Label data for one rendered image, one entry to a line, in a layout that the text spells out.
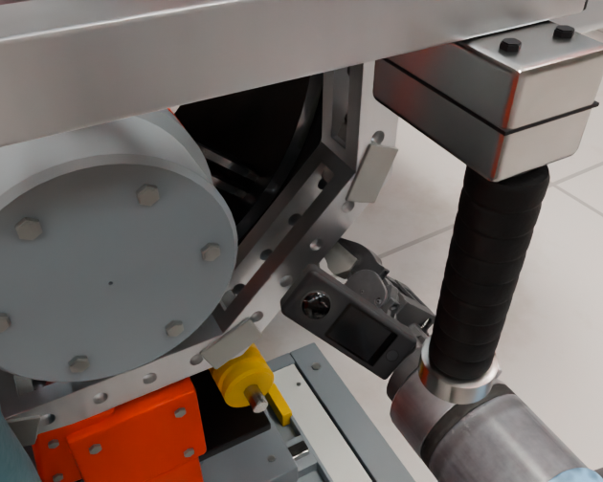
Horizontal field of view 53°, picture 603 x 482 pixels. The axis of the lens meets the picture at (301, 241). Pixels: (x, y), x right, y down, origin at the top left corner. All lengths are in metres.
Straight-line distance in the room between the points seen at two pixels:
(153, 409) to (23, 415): 0.11
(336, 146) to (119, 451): 0.35
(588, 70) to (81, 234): 0.21
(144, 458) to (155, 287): 0.36
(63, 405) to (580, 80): 0.46
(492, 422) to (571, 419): 0.90
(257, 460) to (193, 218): 0.70
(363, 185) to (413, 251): 1.10
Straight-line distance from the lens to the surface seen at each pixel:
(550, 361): 1.44
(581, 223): 1.86
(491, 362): 0.36
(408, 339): 0.52
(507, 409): 0.48
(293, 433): 1.06
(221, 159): 0.58
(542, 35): 0.27
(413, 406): 0.49
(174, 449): 0.65
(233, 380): 0.64
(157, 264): 0.29
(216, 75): 0.20
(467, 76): 0.25
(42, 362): 0.31
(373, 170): 0.53
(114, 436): 0.60
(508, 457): 0.46
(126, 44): 0.18
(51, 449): 0.60
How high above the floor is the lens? 1.04
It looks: 40 degrees down
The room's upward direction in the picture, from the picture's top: straight up
